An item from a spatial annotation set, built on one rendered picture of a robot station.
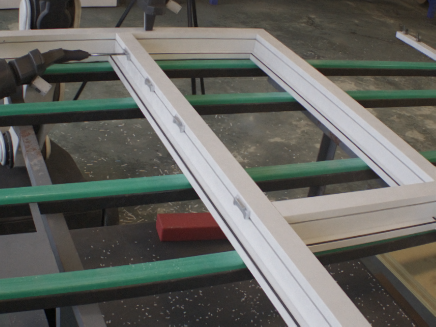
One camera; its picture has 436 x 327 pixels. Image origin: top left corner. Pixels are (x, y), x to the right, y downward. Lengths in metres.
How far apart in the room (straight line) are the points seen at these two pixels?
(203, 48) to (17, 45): 0.52
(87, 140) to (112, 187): 1.96
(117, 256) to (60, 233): 0.36
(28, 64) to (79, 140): 1.64
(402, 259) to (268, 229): 0.63
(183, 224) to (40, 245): 0.54
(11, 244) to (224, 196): 0.37
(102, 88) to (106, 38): 1.98
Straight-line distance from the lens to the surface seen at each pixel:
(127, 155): 3.02
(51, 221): 1.14
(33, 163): 1.30
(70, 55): 1.56
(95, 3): 5.15
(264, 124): 3.52
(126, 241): 1.49
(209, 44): 1.82
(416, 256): 1.59
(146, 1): 1.70
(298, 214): 1.05
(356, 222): 1.14
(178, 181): 1.20
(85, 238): 1.49
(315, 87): 1.62
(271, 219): 1.02
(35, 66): 1.49
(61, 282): 0.95
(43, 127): 2.27
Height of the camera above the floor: 1.49
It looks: 28 degrees down
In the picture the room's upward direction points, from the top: 9 degrees clockwise
